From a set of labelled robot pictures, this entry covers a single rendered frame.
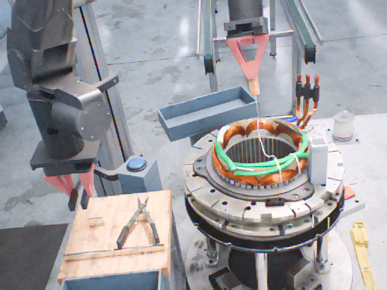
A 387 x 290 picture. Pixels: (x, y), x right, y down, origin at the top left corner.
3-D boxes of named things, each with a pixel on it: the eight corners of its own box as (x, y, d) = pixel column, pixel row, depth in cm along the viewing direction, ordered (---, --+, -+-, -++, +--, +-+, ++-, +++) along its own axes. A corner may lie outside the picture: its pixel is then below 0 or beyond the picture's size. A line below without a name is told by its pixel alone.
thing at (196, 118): (246, 165, 142) (241, 84, 125) (262, 184, 133) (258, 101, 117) (172, 188, 137) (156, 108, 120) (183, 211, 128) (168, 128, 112)
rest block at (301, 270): (286, 287, 99) (286, 271, 96) (303, 272, 102) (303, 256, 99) (303, 300, 96) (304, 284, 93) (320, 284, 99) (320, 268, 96)
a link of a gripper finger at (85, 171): (101, 207, 74) (87, 161, 68) (57, 211, 74) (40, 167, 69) (106, 180, 79) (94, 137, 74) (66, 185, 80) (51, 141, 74)
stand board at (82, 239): (169, 276, 78) (167, 267, 76) (60, 288, 79) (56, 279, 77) (172, 198, 94) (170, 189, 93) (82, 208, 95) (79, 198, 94)
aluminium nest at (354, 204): (364, 208, 121) (365, 201, 120) (336, 220, 119) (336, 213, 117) (335, 182, 130) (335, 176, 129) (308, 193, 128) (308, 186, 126)
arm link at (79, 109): (59, 32, 66) (4, 46, 60) (113, 46, 60) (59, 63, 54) (72, 108, 72) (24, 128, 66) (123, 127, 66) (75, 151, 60)
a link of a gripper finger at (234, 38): (273, 74, 82) (268, 20, 80) (270, 78, 75) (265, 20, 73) (236, 78, 84) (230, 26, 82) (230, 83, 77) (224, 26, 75)
